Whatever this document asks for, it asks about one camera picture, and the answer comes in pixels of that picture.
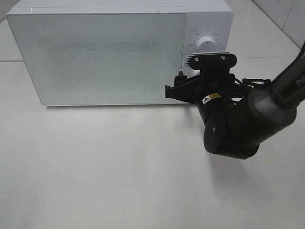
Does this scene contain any white microwave door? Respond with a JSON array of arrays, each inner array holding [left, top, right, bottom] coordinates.
[[8, 13, 185, 106]]

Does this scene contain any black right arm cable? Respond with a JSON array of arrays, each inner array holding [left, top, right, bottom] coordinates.
[[230, 73, 272, 101]]

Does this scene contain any upper white power knob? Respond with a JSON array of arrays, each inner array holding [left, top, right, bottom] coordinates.
[[196, 35, 216, 52]]

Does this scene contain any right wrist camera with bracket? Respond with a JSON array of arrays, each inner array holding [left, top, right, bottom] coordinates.
[[185, 52, 237, 80]]

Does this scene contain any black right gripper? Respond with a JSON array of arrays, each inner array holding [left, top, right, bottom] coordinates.
[[165, 71, 245, 124]]

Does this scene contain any white microwave oven body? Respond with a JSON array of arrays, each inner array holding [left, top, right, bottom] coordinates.
[[5, 0, 234, 108]]

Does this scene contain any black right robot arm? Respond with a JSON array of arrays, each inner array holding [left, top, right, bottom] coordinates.
[[165, 49, 305, 159]]

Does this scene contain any white timer knob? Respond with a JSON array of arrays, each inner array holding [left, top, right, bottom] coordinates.
[[189, 70, 200, 77]]

